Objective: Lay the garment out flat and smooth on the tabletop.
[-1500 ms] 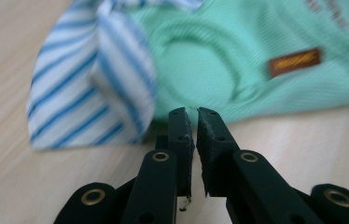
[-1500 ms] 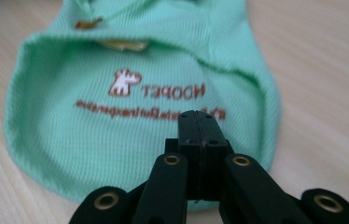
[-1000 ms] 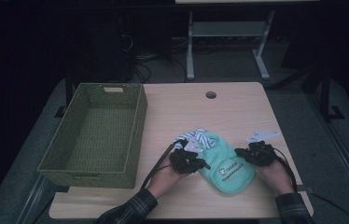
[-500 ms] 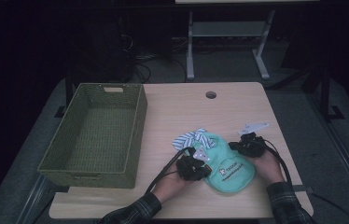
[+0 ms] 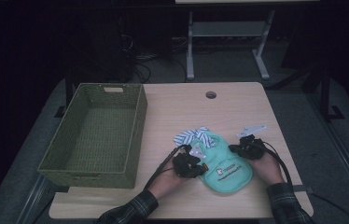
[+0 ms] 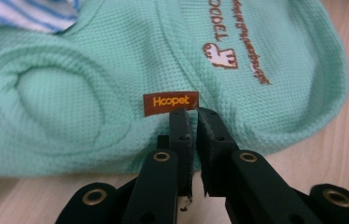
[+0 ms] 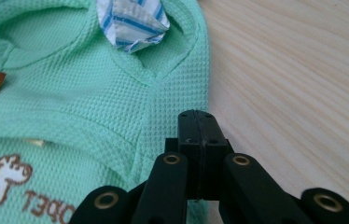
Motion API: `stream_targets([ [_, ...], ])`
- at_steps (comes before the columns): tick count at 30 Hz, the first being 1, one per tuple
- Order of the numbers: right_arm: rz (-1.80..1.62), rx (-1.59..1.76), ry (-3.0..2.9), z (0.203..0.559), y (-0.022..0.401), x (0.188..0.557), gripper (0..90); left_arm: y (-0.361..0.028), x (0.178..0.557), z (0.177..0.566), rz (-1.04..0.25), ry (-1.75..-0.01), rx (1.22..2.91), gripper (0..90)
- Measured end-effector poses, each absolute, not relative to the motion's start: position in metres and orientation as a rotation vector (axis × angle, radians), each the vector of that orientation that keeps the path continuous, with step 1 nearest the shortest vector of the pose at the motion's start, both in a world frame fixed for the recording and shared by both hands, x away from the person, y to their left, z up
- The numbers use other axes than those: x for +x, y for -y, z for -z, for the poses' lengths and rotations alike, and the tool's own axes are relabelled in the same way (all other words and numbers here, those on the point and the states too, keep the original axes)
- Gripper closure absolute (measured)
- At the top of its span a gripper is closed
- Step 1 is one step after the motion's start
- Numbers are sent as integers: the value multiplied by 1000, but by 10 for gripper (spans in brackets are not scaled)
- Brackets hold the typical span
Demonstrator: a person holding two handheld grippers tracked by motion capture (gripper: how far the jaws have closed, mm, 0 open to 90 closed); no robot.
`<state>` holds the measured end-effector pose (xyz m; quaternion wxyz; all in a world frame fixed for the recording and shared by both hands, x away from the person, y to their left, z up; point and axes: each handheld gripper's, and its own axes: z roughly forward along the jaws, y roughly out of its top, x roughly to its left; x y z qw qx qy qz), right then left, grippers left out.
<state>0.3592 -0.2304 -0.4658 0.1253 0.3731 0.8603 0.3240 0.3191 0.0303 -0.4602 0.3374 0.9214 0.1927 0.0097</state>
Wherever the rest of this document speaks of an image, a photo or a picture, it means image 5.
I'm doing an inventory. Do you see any white metal desk frame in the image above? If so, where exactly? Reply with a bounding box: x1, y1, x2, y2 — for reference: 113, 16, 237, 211
174, 0, 320, 82

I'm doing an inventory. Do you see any bundle of black floor cables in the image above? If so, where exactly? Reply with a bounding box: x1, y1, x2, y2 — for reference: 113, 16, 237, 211
131, 51, 189, 85

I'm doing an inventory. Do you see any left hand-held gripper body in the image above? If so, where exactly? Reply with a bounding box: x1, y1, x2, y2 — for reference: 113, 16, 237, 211
172, 144, 207, 179

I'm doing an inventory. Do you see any teal baby bib striped lining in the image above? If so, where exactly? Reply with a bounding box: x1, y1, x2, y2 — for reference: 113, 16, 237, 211
173, 126, 254, 194

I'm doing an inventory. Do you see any grey table clamp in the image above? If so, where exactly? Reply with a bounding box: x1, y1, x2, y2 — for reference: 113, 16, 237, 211
293, 184, 314, 194

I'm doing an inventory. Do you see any person's right hand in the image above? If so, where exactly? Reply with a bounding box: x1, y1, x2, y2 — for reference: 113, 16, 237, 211
249, 154, 286, 189

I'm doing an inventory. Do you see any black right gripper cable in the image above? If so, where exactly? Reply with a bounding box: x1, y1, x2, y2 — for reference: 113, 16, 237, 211
260, 141, 296, 192

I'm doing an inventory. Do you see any black metal frame post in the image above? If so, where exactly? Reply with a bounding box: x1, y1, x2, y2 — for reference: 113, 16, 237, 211
317, 66, 346, 122
53, 69, 75, 119

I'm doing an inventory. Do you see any person's left hand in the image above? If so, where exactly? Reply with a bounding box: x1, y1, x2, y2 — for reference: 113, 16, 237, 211
147, 163, 193, 201

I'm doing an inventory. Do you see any black floor cable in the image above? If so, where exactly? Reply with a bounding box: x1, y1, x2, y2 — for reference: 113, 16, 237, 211
311, 192, 349, 224

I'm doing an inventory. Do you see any green woven basket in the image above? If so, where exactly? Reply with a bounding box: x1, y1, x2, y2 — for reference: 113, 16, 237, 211
36, 82, 148, 189

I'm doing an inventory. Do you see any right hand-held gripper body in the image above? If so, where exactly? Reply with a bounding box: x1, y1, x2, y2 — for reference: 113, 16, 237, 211
236, 124, 267, 161

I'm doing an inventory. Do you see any aluminium rail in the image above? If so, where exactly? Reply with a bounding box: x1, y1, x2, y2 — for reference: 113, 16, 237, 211
15, 174, 55, 224
306, 92, 349, 216

